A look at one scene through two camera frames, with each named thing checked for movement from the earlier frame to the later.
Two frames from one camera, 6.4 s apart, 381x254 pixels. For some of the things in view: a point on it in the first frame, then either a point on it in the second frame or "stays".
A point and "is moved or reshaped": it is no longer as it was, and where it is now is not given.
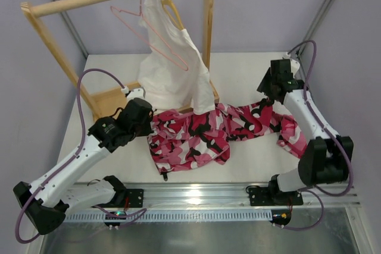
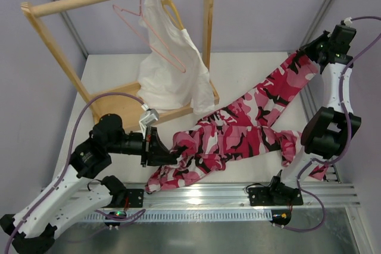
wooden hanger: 165,1 stays
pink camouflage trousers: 188,140 is moved or reshaped
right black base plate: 273,196 stays
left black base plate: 136,197 stays
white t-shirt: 173,74 stays
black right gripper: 268,88 → 311,49
